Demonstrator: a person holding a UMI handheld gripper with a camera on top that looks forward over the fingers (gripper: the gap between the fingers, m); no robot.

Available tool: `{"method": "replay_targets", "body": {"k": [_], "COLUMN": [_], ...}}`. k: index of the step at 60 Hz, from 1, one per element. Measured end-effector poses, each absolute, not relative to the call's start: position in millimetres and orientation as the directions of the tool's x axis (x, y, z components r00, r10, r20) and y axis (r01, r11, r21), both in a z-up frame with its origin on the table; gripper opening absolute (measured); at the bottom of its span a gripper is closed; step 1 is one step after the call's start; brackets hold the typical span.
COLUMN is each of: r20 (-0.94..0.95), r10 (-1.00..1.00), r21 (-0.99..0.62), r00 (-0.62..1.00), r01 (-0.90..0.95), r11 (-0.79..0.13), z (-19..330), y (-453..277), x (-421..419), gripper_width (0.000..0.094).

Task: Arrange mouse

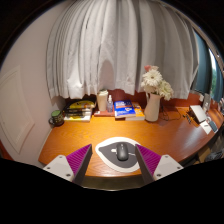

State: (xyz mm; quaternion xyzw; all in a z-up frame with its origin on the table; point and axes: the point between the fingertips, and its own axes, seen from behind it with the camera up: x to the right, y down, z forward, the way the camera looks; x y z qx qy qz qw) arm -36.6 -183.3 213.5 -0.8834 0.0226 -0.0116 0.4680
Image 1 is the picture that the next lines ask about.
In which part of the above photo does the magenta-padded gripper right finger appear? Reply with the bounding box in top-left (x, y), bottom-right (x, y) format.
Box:
top-left (134, 143), bottom-right (185, 185)

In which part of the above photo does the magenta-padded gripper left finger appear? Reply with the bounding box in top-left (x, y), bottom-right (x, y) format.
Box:
top-left (43, 143), bottom-right (94, 186)

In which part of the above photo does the black computer mouse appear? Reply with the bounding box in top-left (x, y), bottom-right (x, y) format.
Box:
top-left (115, 142), bottom-right (130, 162)

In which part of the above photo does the white and grey mouse pad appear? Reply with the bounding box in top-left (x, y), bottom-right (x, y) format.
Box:
top-left (94, 136), bottom-right (142, 174)

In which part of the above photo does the white and yellow book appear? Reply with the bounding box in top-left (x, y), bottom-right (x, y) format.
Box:
top-left (63, 113), bottom-right (93, 123)

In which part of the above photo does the dark green mug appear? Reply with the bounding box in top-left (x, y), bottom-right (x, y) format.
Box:
top-left (48, 109), bottom-right (65, 128)

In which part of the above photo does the orange book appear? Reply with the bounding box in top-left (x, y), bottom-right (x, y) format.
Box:
top-left (124, 101), bottom-right (146, 121)

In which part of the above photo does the black book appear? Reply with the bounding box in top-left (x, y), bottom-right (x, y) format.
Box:
top-left (63, 105), bottom-right (94, 118)

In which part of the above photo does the red book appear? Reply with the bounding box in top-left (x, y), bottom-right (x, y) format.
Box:
top-left (93, 109), bottom-right (115, 117)

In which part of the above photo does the white pitcher vase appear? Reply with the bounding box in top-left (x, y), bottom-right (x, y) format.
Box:
top-left (143, 92), bottom-right (162, 123)

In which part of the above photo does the yellow covered book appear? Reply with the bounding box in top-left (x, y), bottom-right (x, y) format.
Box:
top-left (66, 100), bottom-right (96, 110)

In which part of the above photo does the blue book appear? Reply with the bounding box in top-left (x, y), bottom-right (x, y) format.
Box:
top-left (113, 99), bottom-right (137, 119)

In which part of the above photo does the clear spray bottle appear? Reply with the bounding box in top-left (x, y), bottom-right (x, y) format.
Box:
top-left (106, 94), bottom-right (114, 113)

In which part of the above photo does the cream lidded tumbler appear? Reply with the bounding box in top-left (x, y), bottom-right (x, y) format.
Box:
top-left (96, 88), bottom-right (110, 113)

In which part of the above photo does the black office chair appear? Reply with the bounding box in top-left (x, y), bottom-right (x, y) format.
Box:
top-left (203, 149), bottom-right (224, 164)

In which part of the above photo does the white flat box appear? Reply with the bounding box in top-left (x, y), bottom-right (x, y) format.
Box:
top-left (189, 104), bottom-right (208, 124)

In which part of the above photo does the black phone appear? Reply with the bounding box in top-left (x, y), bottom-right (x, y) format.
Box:
top-left (207, 119), bottom-right (219, 134)

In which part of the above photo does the white flower bouquet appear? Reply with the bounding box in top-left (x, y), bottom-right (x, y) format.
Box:
top-left (140, 64), bottom-right (175, 102)

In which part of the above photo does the dark framed window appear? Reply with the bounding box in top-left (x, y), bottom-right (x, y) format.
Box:
top-left (193, 29), bottom-right (224, 103)

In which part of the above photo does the white curtain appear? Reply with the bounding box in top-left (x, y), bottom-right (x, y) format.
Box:
top-left (45, 0), bottom-right (200, 101)

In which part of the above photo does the black cable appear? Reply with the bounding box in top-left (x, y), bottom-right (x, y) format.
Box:
top-left (159, 105), bottom-right (191, 122)

